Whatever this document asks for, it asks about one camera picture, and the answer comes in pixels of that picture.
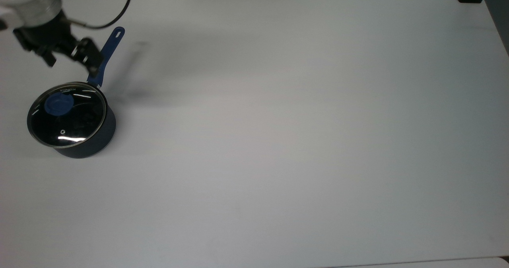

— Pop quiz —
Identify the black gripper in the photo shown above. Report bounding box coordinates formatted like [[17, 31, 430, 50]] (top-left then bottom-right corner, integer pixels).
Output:
[[13, 14, 105, 76]]

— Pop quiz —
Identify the glass lid with blue knob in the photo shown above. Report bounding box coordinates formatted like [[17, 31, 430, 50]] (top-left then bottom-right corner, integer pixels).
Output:
[[27, 82, 108, 148]]

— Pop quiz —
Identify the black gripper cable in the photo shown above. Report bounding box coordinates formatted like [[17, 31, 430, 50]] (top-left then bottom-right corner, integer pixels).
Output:
[[65, 0, 133, 30]]

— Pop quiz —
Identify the dark saucepan with blue handle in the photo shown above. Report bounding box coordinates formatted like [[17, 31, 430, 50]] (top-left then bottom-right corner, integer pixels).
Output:
[[27, 26, 126, 159]]

